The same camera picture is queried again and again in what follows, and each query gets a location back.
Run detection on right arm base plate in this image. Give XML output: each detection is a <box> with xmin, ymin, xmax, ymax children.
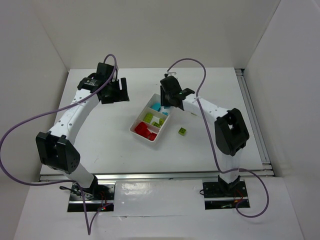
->
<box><xmin>199</xmin><ymin>181</ymin><xmax>250</xmax><ymax>210</ymax></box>

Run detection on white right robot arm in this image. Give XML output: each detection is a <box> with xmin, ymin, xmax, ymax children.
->
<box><xmin>160</xmin><ymin>73</ymin><xmax>250</xmax><ymax>192</ymax></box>

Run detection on cyan rounded lego in container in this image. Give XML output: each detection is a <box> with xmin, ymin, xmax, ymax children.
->
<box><xmin>151</xmin><ymin>102</ymin><xmax>162</xmax><ymax>112</ymax></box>

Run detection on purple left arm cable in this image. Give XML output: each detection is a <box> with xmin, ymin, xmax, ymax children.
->
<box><xmin>0</xmin><ymin>54</ymin><xmax>118</xmax><ymax>236</ymax></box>

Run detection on red 2x4 lego brick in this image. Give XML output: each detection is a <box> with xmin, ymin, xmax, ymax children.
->
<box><xmin>146</xmin><ymin>132</ymin><xmax>157</xmax><ymax>141</ymax></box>

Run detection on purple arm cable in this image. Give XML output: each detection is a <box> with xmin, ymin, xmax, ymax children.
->
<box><xmin>0</xmin><ymin>54</ymin><xmax>118</xmax><ymax>236</ymax></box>
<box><xmin>166</xmin><ymin>58</ymin><xmax>270</xmax><ymax>218</ymax></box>

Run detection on lime green lego with print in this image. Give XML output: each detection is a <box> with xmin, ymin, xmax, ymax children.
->
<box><xmin>151</xmin><ymin>118</ymin><xmax>165</xmax><ymax>129</ymax></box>

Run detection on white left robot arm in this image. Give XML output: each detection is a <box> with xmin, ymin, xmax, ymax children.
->
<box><xmin>35</xmin><ymin>62</ymin><xmax>129</xmax><ymax>195</ymax></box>

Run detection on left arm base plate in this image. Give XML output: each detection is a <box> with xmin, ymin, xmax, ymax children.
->
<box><xmin>59</xmin><ymin>183</ymin><xmax>116</xmax><ymax>213</ymax></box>

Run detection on white divided plastic container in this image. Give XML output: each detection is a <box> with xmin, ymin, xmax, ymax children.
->
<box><xmin>129</xmin><ymin>93</ymin><xmax>173</xmax><ymax>146</ymax></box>

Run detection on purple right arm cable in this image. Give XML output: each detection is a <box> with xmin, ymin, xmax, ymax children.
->
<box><xmin>166</xmin><ymin>58</ymin><xmax>270</xmax><ymax>218</ymax></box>

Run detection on aluminium rail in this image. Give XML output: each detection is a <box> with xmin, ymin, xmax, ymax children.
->
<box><xmin>39</xmin><ymin>169</ymin><xmax>275</xmax><ymax>182</ymax></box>
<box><xmin>234</xmin><ymin>68</ymin><xmax>275</xmax><ymax>176</ymax></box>

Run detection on large red sloped lego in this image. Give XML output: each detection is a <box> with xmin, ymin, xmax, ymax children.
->
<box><xmin>134</xmin><ymin>122</ymin><xmax>151</xmax><ymax>138</ymax></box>

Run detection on lime green 2x2 lego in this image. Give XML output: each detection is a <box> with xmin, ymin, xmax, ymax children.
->
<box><xmin>178</xmin><ymin>127</ymin><xmax>187</xmax><ymax>136</ymax></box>

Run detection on lime green tall lego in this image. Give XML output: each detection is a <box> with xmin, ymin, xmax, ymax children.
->
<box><xmin>143</xmin><ymin>112</ymin><xmax>154</xmax><ymax>124</ymax></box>

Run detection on aluminium rail right side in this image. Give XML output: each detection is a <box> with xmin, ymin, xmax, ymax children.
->
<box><xmin>234</xmin><ymin>68</ymin><xmax>275</xmax><ymax>176</ymax></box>

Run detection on aluminium rail front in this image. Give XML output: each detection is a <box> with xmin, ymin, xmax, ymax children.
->
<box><xmin>39</xmin><ymin>169</ymin><xmax>275</xmax><ymax>182</ymax></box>

